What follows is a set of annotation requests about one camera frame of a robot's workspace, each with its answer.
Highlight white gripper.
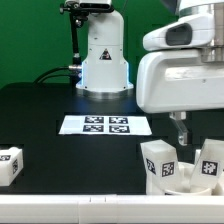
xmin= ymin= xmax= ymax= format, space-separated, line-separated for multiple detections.
xmin=136 ymin=50 xmax=224 ymax=146

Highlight white round stool seat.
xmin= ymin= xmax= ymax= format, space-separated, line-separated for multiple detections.
xmin=146 ymin=161 xmax=221 ymax=196

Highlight white L-shaped fence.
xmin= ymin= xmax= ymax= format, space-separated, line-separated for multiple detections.
xmin=0 ymin=149 xmax=224 ymax=224

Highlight black cable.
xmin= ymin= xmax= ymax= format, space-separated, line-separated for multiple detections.
xmin=34 ymin=66 xmax=83 ymax=85

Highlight paper sheet with markers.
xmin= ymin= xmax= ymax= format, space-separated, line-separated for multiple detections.
xmin=59 ymin=115 xmax=152 ymax=136

